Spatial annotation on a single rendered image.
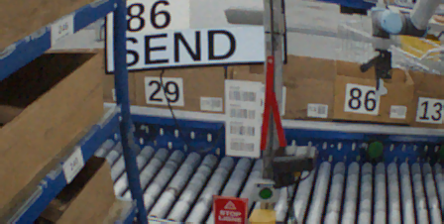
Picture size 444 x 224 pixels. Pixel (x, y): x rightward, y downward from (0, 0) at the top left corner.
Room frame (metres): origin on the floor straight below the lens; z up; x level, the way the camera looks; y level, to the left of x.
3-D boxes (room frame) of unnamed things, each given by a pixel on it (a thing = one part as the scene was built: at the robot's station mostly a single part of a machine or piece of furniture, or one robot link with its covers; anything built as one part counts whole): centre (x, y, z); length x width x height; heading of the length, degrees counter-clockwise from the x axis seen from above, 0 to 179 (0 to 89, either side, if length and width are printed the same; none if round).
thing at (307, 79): (1.84, -0.26, 0.97); 0.39 x 0.29 x 0.17; 75
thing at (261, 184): (1.09, -0.11, 0.95); 0.07 x 0.03 x 0.07; 75
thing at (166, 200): (1.48, 0.17, 0.72); 0.52 x 0.05 x 0.05; 165
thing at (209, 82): (1.94, 0.12, 0.96); 0.39 x 0.29 x 0.17; 75
